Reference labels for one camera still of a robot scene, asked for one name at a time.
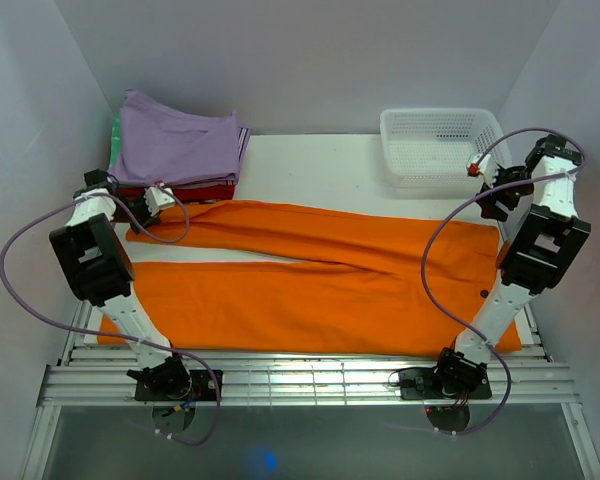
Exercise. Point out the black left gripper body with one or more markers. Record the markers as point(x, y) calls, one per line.
point(134, 212)

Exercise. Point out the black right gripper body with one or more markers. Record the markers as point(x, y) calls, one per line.
point(508, 197)

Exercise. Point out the orange trousers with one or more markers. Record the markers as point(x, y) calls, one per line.
point(325, 282)

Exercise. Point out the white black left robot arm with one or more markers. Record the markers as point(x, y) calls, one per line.
point(99, 271)

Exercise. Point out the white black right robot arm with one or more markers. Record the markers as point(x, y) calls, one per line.
point(549, 238)

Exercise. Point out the red folded trousers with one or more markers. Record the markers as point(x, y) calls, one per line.
point(203, 194)

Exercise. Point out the purple folded trousers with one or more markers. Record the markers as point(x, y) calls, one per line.
point(160, 143)

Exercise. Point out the green folded trousers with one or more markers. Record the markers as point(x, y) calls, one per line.
point(115, 140)

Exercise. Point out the white plastic basket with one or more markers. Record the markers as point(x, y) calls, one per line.
point(427, 150)

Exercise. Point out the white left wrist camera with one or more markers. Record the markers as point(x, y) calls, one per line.
point(159, 198)

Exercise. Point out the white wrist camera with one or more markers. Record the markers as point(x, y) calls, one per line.
point(159, 198)
point(483, 167)

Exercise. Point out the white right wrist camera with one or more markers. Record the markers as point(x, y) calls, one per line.
point(483, 167)

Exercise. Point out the aluminium frame rail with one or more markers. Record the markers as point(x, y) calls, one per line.
point(91, 375)

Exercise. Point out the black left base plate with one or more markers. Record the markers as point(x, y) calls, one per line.
point(202, 388)

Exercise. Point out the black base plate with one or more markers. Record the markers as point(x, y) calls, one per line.
point(427, 383)
point(202, 388)

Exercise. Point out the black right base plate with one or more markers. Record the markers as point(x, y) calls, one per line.
point(427, 383)

